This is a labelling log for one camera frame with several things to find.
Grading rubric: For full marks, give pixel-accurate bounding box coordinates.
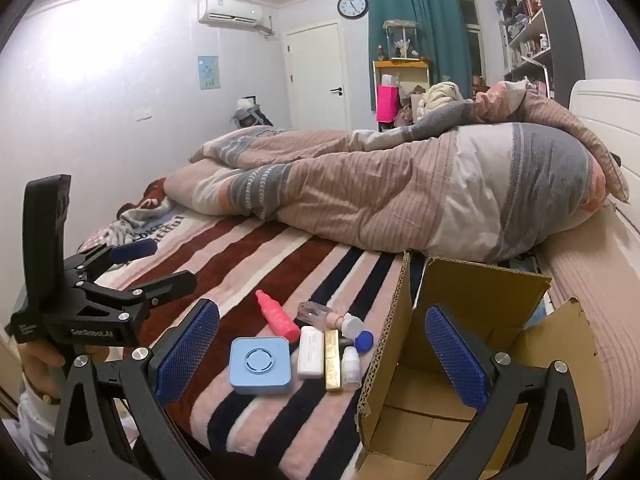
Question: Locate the pink plastic bottle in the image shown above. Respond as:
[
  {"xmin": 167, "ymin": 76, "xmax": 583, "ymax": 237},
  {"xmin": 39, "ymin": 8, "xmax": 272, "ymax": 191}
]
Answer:
[{"xmin": 255, "ymin": 289, "xmax": 301, "ymax": 342}]

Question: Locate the small wall poster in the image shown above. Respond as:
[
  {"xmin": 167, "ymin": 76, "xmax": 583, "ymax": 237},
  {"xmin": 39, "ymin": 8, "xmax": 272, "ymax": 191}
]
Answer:
[{"xmin": 197, "ymin": 55, "xmax": 221, "ymax": 91}]

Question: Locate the striped plush blanket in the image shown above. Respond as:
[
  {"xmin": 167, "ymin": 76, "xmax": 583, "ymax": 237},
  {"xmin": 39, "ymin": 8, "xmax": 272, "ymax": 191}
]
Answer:
[{"xmin": 75, "ymin": 210, "xmax": 421, "ymax": 480}]

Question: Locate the brown cardboard box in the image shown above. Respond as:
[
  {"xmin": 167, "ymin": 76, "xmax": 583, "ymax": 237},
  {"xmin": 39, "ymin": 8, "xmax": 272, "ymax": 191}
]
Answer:
[{"xmin": 354, "ymin": 251, "xmax": 611, "ymax": 480}]

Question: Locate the white headboard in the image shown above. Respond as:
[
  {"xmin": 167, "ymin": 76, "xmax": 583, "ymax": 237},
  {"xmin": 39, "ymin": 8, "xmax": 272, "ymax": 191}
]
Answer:
[{"xmin": 570, "ymin": 79, "xmax": 640, "ymax": 241}]

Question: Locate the red plush toy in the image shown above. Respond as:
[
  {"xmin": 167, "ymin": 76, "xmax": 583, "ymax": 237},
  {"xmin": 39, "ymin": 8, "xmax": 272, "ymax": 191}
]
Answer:
[{"xmin": 142, "ymin": 177, "xmax": 176, "ymax": 211}]

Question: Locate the small white dropper bottle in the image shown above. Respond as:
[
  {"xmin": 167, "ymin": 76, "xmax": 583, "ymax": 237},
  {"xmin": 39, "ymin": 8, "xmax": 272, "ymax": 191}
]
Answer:
[{"xmin": 341, "ymin": 346, "xmax": 362, "ymax": 390}]

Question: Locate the glass display case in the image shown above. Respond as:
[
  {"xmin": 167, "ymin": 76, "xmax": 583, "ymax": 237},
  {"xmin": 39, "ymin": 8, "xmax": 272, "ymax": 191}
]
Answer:
[{"xmin": 382, "ymin": 19, "xmax": 420, "ymax": 61}]

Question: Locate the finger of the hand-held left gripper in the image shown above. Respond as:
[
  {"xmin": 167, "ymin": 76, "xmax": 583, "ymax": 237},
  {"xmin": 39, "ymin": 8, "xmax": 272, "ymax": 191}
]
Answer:
[
  {"xmin": 80, "ymin": 269, "xmax": 199, "ymax": 321},
  {"xmin": 62, "ymin": 238, "xmax": 159, "ymax": 281}
]

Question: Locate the clear glass bottle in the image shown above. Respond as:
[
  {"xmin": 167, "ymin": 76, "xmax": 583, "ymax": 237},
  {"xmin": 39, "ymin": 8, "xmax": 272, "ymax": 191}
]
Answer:
[{"xmin": 297, "ymin": 301, "xmax": 335, "ymax": 328}]

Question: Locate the person's left hand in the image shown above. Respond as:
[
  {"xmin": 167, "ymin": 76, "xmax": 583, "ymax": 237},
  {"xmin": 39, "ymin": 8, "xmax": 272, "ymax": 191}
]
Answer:
[{"xmin": 19, "ymin": 342, "xmax": 68, "ymax": 403}]

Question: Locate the pink striped pillow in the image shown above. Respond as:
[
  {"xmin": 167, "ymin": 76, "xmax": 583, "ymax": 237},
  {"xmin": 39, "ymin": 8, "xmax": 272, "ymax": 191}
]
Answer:
[
  {"xmin": 537, "ymin": 205, "xmax": 640, "ymax": 473},
  {"xmin": 515, "ymin": 92, "xmax": 632, "ymax": 203}
]

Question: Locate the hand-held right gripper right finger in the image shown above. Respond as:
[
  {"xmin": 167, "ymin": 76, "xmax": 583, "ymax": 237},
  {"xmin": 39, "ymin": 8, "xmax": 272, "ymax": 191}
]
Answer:
[{"xmin": 425, "ymin": 304, "xmax": 587, "ymax": 480}]

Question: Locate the grey and white cloth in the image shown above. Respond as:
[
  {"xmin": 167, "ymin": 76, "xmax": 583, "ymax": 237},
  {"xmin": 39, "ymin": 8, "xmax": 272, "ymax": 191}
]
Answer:
[{"xmin": 117, "ymin": 205, "xmax": 173, "ymax": 241}]

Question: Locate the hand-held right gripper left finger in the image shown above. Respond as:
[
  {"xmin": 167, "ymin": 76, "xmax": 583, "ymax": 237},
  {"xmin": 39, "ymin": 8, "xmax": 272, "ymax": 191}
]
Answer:
[{"xmin": 54, "ymin": 298, "xmax": 221, "ymax": 480}]

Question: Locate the bright pink bag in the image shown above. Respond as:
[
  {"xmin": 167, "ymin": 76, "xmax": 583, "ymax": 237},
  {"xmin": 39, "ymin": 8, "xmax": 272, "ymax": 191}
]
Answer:
[{"xmin": 376, "ymin": 85, "xmax": 402, "ymax": 123}]

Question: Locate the pink and grey striped duvet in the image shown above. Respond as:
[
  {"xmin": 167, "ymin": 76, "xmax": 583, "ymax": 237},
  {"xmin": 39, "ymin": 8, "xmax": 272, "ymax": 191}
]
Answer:
[{"xmin": 165, "ymin": 80, "xmax": 608, "ymax": 263}]

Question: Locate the cream puffer jacket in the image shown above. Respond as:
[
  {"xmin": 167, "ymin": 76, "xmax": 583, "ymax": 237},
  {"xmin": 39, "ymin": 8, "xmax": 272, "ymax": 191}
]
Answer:
[{"xmin": 416, "ymin": 81, "xmax": 466, "ymax": 123}]

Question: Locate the round wall clock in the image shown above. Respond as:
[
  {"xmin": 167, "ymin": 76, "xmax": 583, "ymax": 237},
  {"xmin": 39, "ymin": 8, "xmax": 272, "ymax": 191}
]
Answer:
[{"xmin": 337, "ymin": 0, "xmax": 370, "ymax": 20}]

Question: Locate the white air conditioner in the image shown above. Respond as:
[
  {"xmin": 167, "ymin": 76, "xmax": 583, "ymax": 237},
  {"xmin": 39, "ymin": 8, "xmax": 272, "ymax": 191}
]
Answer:
[{"xmin": 197, "ymin": 0, "xmax": 275, "ymax": 37}]

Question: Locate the dark backpack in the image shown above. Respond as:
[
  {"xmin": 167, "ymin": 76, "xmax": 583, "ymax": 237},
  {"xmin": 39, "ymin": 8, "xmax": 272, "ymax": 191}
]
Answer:
[{"xmin": 231, "ymin": 96, "xmax": 273, "ymax": 128}]

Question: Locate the beige cosmetic tube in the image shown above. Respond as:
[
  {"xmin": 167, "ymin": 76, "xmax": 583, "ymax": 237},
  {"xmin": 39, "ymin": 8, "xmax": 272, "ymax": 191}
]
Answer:
[{"xmin": 320, "ymin": 314, "xmax": 351, "ymax": 335}]

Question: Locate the slim gold box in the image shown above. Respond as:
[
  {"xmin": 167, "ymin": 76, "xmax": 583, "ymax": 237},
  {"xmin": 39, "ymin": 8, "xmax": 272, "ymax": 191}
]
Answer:
[{"xmin": 325, "ymin": 329, "xmax": 344, "ymax": 393}]

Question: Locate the yellow shelf unit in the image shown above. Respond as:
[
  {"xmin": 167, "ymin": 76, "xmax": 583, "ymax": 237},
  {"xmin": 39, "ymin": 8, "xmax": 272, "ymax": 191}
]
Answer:
[{"xmin": 372, "ymin": 59, "xmax": 432, "ymax": 131}]

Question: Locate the blue square case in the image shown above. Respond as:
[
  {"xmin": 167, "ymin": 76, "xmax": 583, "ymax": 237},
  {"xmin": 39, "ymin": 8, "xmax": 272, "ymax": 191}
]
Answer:
[{"xmin": 228, "ymin": 336, "xmax": 292, "ymax": 396}]

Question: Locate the small white box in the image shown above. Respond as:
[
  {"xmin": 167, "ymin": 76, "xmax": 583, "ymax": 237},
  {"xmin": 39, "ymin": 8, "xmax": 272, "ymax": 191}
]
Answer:
[{"xmin": 296, "ymin": 326, "xmax": 326, "ymax": 380}]

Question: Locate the teal curtain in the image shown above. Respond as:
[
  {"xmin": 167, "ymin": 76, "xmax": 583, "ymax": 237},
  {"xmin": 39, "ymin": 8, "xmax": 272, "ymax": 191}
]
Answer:
[{"xmin": 367, "ymin": 0, "xmax": 473, "ymax": 111}]

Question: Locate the dark bookshelf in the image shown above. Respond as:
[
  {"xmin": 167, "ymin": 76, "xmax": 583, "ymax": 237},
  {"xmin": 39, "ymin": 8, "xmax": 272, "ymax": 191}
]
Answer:
[{"xmin": 497, "ymin": 0, "xmax": 586, "ymax": 108}]

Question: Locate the window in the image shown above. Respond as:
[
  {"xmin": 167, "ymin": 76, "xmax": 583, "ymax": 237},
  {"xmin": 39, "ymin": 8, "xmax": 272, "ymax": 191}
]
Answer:
[{"xmin": 457, "ymin": 0, "xmax": 486, "ymax": 81}]

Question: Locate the white door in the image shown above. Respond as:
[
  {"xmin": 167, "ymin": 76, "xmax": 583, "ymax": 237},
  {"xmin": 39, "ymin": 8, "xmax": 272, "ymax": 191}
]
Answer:
[{"xmin": 282, "ymin": 21, "xmax": 351, "ymax": 133}]

